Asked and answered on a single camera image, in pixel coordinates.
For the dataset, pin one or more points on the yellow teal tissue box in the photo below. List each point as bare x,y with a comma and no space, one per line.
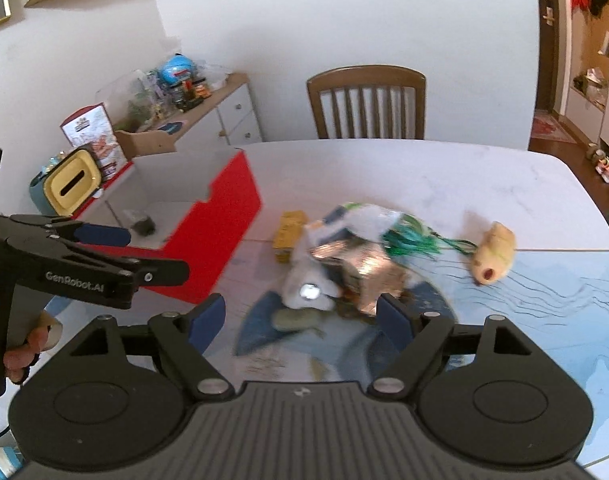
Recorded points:
62,190

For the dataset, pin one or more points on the left human hand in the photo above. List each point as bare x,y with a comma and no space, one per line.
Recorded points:
27,349

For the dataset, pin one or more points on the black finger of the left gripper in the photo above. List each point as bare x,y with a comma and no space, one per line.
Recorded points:
69,270

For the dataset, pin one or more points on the dark plastic wrapper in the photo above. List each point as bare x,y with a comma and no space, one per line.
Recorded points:
139,222

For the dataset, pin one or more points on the green tassel pouch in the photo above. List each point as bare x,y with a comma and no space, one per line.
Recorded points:
410,236

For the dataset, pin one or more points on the shiny foil snack bag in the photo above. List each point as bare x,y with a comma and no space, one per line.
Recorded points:
364,269

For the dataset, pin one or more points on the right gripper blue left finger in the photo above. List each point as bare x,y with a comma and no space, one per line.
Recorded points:
176,343

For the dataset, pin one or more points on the yellow small box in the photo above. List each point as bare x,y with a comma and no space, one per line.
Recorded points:
288,234

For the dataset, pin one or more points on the white wooden side cabinet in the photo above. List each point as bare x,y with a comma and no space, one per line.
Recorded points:
227,118

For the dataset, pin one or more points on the yellow plush toy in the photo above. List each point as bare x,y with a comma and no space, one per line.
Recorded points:
493,258

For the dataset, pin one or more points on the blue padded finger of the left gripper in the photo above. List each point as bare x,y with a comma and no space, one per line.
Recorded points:
75,230

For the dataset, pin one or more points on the red white cardboard box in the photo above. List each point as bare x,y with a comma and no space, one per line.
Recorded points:
201,203

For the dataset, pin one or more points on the red white snack bag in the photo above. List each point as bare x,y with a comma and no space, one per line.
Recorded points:
91,126

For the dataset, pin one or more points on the white wall cupboard unit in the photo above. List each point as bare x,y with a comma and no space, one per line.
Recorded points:
584,81

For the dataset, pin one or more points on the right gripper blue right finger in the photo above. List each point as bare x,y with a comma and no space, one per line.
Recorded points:
425,341

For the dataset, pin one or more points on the wooden chair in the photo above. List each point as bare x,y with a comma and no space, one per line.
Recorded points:
369,102

